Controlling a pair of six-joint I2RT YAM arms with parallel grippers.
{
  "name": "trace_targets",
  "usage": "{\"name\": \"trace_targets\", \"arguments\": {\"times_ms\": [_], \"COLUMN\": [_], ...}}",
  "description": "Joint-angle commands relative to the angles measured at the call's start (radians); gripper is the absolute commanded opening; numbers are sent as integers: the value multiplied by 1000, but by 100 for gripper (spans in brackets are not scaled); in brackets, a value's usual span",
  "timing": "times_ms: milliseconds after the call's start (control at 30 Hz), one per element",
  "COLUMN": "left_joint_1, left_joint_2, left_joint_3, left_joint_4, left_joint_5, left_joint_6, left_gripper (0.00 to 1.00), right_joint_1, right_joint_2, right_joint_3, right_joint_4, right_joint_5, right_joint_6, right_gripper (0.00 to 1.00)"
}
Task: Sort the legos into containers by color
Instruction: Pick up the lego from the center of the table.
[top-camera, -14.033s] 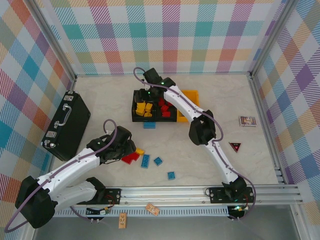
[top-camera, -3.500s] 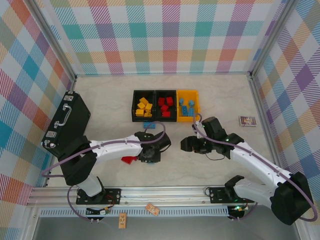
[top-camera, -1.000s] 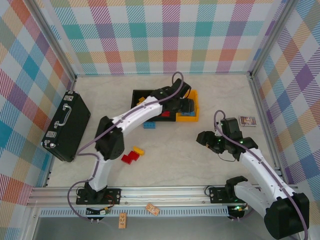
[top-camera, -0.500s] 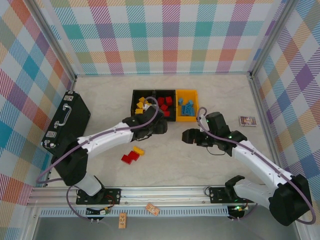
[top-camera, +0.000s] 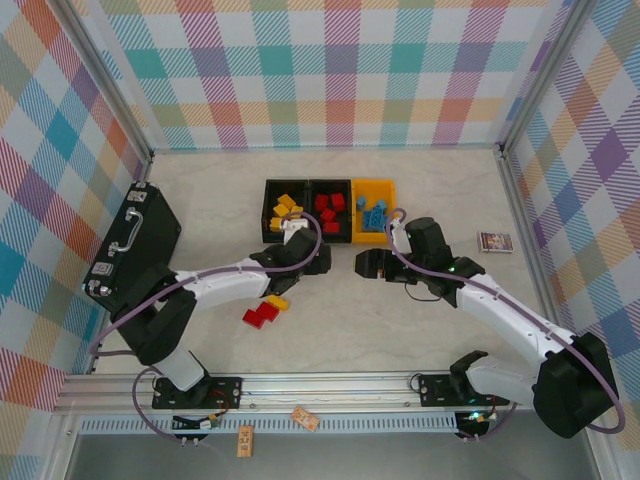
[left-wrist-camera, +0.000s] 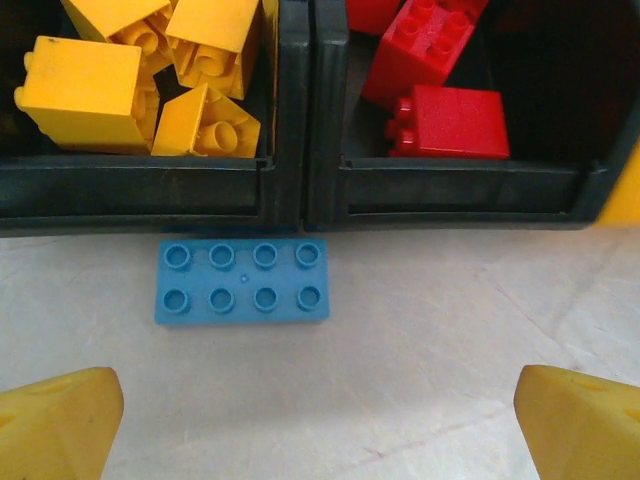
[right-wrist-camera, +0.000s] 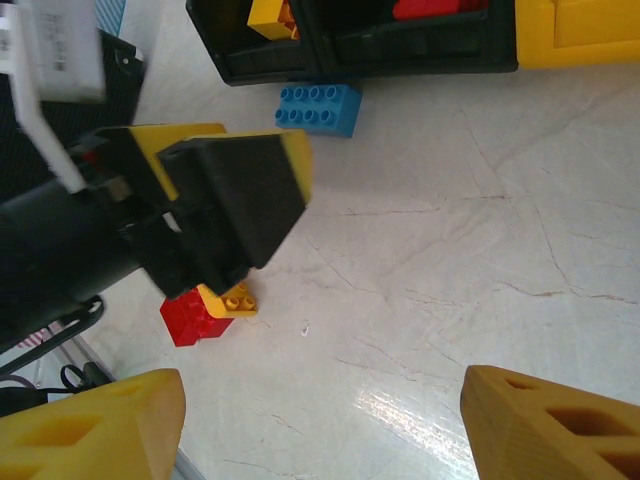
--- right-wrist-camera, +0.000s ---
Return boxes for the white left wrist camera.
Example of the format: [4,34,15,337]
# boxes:
[0,0,107,195]

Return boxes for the yellow plastic bin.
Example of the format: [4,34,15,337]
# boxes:
[513,0,640,71]

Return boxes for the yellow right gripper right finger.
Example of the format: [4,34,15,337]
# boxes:
[459,364,640,480]

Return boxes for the flat yellow lego brick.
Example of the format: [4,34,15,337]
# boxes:
[197,281,260,320]

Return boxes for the large blue lego brick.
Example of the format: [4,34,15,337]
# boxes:
[274,83,363,140]

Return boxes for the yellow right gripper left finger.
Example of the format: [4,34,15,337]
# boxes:
[0,368,188,480]

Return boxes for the black plastic bin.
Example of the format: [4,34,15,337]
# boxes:
[185,0,322,88]
[299,0,519,77]

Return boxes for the yellow lego brick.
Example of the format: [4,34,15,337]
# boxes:
[246,0,302,42]
[197,281,260,320]

